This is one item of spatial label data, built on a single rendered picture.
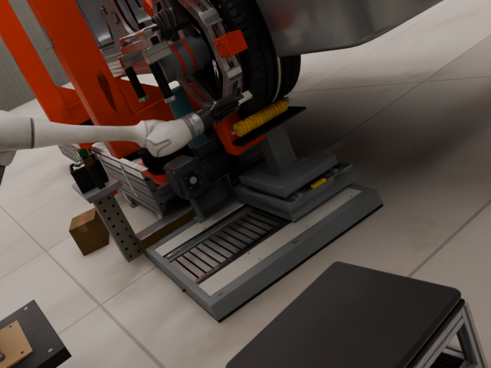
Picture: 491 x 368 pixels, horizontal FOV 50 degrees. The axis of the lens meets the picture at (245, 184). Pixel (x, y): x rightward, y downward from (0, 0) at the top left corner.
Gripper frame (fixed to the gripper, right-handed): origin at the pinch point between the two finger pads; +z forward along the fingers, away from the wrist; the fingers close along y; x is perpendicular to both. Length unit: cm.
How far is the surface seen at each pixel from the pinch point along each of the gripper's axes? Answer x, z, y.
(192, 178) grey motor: 8, -20, -53
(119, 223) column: 24, -55, -85
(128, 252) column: 13, -58, -96
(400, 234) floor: -74, 18, -16
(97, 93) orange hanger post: 59, -37, -32
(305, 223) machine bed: -45, 0, -34
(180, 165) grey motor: 15, -22, -48
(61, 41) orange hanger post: 78, -40, -13
